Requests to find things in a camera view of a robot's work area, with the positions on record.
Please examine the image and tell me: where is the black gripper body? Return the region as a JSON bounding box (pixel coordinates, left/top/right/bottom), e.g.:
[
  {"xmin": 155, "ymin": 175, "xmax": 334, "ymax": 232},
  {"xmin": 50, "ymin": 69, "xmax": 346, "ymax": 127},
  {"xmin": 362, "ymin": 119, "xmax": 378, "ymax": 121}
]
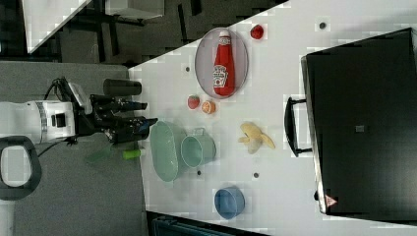
[{"xmin": 74, "ymin": 94, "xmax": 115, "ymax": 137}]

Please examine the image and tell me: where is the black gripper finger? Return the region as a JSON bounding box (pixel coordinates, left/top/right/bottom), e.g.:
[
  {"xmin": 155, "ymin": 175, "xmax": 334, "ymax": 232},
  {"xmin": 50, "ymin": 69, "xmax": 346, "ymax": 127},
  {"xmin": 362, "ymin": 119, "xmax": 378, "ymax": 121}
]
[
  {"xmin": 111, "ymin": 117, "xmax": 158, "ymax": 142},
  {"xmin": 112, "ymin": 101, "xmax": 148, "ymax": 112}
]

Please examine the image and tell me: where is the peeled yellow banana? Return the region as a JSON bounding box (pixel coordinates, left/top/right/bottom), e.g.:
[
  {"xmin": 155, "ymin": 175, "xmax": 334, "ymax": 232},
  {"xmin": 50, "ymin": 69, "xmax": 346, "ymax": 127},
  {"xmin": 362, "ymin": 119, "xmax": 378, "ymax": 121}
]
[{"xmin": 238, "ymin": 122, "xmax": 275, "ymax": 154}]

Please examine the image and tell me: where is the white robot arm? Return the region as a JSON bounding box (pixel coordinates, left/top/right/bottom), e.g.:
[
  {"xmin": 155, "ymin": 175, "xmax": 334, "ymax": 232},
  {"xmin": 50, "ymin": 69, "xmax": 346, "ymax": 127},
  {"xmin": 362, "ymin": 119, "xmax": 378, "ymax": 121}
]
[{"xmin": 1, "ymin": 96, "xmax": 157, "ymax": 202}]

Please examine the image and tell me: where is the green mug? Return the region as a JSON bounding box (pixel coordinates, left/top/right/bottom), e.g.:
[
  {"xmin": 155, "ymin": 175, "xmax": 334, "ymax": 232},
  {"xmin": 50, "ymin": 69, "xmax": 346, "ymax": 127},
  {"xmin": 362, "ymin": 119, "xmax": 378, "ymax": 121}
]
[{"xmin": 181, "ymin": 128, "xmax": 216, "ymax": 168}]

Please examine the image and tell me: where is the black cylinder holder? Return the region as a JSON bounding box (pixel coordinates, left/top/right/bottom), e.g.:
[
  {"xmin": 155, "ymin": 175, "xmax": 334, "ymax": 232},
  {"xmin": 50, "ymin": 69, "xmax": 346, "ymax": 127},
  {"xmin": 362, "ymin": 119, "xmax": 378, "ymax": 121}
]
[{"xmin": 103, "ymin": 79, "xmax": 142, "ymax": 96}]

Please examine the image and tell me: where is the green spatula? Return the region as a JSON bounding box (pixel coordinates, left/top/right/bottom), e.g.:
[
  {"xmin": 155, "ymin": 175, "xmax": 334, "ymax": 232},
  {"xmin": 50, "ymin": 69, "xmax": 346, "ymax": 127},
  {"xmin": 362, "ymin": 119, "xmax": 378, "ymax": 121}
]
[{"xmin": 86, "ymin": 147, "xmax": 147, "ymax": 163}]

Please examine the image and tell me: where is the green perforated colander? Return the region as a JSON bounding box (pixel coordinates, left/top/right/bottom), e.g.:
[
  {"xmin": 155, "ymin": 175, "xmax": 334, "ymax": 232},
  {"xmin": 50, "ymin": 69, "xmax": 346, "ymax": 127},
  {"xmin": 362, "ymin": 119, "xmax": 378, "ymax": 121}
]
[{"xmin": 150, "ymin": 121, "xmax": 187, "ymax": 182}]

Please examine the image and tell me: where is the red strawberry near plate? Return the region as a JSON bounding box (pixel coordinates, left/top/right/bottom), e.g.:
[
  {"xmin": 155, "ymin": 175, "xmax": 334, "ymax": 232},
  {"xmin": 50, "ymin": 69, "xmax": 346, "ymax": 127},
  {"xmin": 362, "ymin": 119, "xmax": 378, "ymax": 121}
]
[{"xmin": 187, "ymin": 95, "xmax": 200, "ymax": 109}]

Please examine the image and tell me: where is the orange slice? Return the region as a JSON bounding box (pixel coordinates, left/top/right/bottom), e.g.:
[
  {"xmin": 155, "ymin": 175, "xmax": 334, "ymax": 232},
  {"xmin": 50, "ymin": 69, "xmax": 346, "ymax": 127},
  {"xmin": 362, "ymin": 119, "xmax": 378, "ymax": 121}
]
[{"xmin": 202, "ymin": 100, "xmax": 216, "ymax": 114}]

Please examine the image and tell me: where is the grey round plate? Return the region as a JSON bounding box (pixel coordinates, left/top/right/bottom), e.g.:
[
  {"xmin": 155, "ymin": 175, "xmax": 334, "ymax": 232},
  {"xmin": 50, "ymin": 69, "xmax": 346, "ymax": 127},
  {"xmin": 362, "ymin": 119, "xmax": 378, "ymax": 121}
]
[{"xmin": 195, "ymin": 28, "xmax": 249, "ymax": 99}]

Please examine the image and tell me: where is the red ketchup bottle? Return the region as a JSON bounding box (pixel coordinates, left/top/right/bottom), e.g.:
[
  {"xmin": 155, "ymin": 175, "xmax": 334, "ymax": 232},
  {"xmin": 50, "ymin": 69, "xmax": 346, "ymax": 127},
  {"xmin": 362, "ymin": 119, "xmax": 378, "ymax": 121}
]
[{"xmin": 212, "ymin": 30, "xmax": 235, "ymax": 96}]

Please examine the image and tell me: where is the red strawberry far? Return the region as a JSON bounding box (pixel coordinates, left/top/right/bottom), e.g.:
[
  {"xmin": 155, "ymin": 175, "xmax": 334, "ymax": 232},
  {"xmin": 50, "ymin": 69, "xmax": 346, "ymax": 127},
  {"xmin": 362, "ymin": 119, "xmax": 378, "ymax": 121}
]
[{"xmin": 250, "ymin": 25, "xmax": 265, "ymax": 39}]

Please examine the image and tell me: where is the black toaster oven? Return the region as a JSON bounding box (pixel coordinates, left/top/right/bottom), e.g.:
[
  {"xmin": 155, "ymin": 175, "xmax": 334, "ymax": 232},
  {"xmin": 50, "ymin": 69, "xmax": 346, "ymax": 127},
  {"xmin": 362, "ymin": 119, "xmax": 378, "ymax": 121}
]
[{"xmin": 300, "ymin": 28, "xmax": 417, "ymax": 225}]

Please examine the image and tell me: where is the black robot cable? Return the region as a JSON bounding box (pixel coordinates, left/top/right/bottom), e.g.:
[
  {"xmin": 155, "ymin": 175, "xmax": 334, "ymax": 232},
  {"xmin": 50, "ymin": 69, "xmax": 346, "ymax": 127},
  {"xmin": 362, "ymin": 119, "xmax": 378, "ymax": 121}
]
[{"xmin": 36, "ymin": 77, "xmax": 80, "ymax": 158}]

